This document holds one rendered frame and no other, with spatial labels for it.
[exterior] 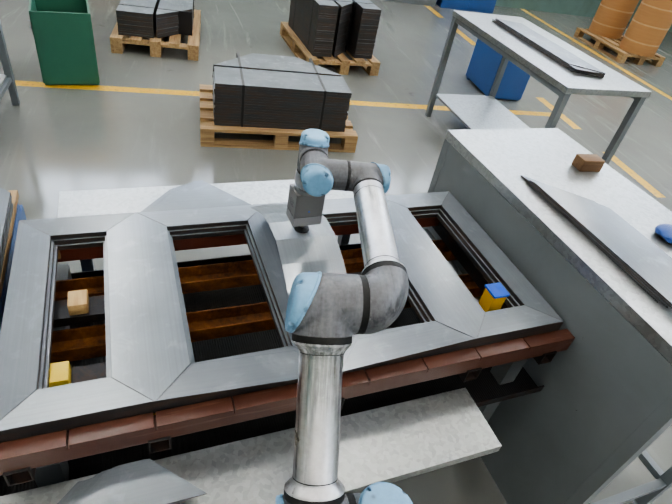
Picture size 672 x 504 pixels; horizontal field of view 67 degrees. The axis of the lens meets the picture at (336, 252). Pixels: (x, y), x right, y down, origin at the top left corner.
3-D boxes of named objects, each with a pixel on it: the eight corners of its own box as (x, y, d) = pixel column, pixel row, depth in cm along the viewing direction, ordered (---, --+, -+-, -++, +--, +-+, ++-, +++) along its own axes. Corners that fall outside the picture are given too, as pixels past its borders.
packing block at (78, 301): (70, 300, 145) (67, 291, 143) (89, 298, 147) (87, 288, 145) (69, 316, 141) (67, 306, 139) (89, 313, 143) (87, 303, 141)
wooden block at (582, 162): (579, 171, 202) (585, 161, 199) (570, 164, 206) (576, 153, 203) (599, 172, 205) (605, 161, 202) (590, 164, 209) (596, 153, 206)
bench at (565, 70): (423, 114, 489) (454, 5, 427) (485, 115, 511) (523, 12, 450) (511, 211, 375) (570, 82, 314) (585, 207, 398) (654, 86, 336)
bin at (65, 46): (38, 57, 447) (23, -13, 411) (95, 58, 466) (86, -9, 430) (37, 86, 406) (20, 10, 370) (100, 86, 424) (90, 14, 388)
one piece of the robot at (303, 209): (318, 164, 142) (310, 212, 152) (287, 166, 139) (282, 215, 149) (330, 183, 135) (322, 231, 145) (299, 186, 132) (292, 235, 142)
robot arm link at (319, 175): (350, 173, 118) (345, 150, 127) (303, 169, 116) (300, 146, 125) (344, 201, 123) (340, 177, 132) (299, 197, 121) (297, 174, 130)
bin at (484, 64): (464, 77, 594) (481, 26, 558) (496, 79, 605) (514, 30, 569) (487, 99, 549) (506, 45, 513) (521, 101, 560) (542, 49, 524)
